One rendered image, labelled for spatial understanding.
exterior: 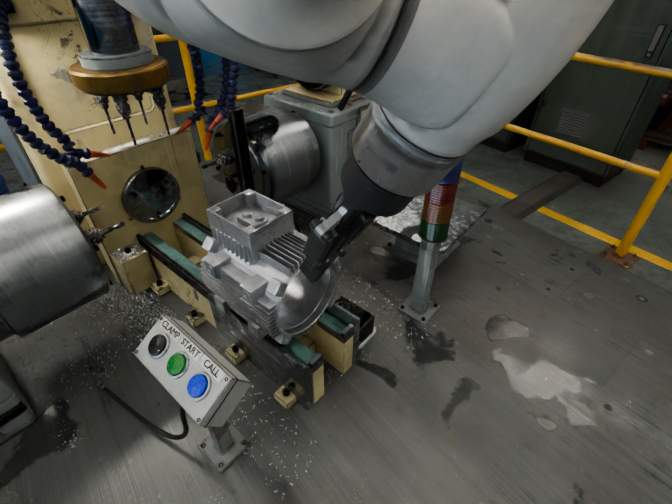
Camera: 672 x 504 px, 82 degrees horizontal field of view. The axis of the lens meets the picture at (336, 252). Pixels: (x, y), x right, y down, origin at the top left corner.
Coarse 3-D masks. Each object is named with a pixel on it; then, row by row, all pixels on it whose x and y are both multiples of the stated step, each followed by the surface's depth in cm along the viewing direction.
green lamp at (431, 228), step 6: (420, 222) 82; (426, 222) 79; (420, 228) 82; (426, 228) 80; (432, 228) 79; (438, 228) 79; (444, 228) 79; (420, 234) 82; (426, 234) 81; (432, 234) 80; (438, 234) 80; (444, 234) 80; (432, 240) 81; (438, 240) 81
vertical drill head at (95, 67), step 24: (72, 0) 67; (96, 0) 66; (96, 24) 68; (120, 24) 70; (96, 48) 71; (120, 48) 71; (144, 48) 76; (72, 72) 71; (96, 72) 70; (120, 72) 70; (144, 72) 72; (168, 72) 78; (96, 96) 79; (120, 96) 73
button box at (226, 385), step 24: (168, 336) 56; (192, 336) 56; (144, 360) 55; (192, 360) 52; (216, 360) 52; (168, 384) 52; (216, 384) 50; (240, 384) 51; (192, 408) 49; (216, 408) 49
